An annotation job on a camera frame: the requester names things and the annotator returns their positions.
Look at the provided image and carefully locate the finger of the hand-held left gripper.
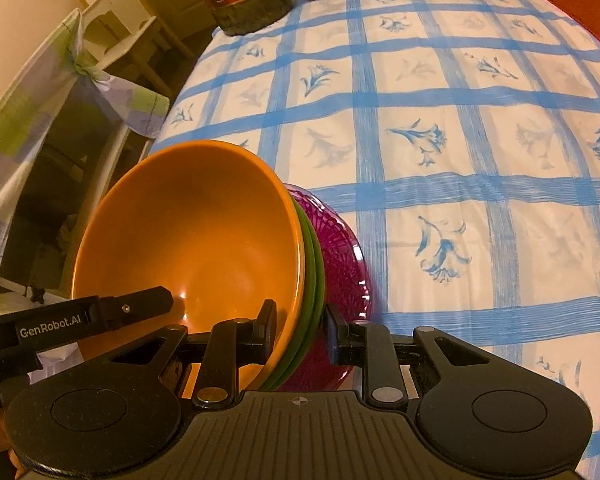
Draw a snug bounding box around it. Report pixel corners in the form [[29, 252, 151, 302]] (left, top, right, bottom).
[[99, 286, 175, 332]]

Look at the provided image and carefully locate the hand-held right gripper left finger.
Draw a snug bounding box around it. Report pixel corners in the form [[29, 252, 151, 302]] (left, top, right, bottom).
[[100, 300, 279, 408]]

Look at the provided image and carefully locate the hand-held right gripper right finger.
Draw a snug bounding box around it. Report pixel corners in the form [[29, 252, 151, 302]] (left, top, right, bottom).
[[325, 304, 488, 408]]

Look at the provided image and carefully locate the large green bowl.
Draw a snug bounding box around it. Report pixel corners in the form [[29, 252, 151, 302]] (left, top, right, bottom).
[[270, 212, 327, 392]]

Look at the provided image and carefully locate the small green bowl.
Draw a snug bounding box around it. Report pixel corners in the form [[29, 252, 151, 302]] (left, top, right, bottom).
[[260, 195, 317, 392]]

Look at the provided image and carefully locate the pink transparent plate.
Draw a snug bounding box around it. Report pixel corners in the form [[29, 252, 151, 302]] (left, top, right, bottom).
[[282, 183, 376, 392]]

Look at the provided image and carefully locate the orange bowl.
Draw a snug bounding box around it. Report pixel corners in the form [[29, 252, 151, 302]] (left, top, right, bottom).
[[71, 140, 306, 393]]

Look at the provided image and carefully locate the white chair with checked cloth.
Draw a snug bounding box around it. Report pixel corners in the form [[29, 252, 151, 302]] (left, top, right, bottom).
[[0, 7, 171, 306]]

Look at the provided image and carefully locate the blue checked tablecloth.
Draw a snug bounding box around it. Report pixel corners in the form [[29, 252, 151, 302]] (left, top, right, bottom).
[[150, 0, 600, 480]]

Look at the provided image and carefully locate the white wooden furniture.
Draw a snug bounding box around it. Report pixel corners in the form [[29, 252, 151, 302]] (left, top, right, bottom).
[[72, 0, 193, 106]]

